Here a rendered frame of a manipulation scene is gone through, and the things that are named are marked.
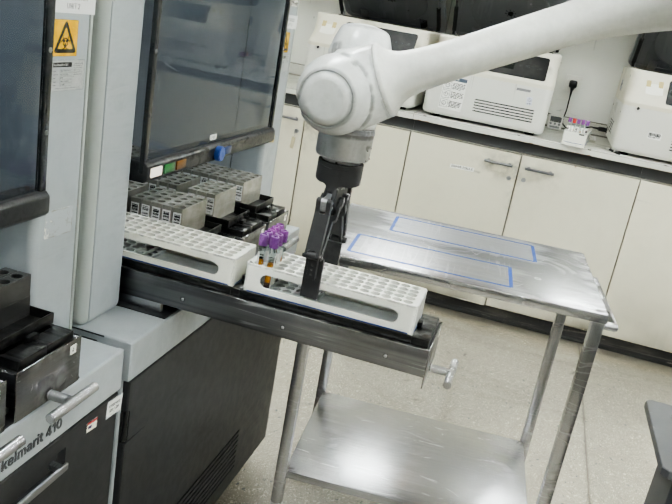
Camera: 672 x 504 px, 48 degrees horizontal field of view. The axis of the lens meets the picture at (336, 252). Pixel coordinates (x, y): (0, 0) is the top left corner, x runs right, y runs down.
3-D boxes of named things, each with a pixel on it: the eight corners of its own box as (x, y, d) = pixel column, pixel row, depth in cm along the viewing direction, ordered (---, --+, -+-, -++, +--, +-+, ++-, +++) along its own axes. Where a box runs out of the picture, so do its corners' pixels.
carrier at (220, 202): (226, 209, 171) (229, 183, 169) (234, 211, 170) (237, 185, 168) (203, 220, 160) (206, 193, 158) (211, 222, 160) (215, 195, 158)
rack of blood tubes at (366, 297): (241, 296, 128) (245, 262, 126) (262, 279, 138) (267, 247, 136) (410, 342, 122) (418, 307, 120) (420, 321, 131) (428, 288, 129)
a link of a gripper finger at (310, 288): (325, 259, 122) (324, 260, 122) (317, 298, 125) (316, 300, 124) (307, 254, 123) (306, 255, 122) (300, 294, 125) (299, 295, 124)
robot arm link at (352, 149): (381, 127, 124) (374, 163, 126) (329, 116, 126) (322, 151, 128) (368, 133, 116) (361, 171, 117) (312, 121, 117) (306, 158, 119)
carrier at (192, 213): (195, 224, 157) (199, 196, 155) (204, 226, 156) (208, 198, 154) (169, 237, 146) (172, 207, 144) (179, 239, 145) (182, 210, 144)
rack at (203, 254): (78, 251, 135) (80, 218, 133) (109, 238, 144) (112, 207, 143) (231, 293, 129) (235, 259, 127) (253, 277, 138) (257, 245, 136)
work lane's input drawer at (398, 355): (52, 285, 136) (55, 238, 133) (96, 264, 149) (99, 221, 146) (447, 398, 121) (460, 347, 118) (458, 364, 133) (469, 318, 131)
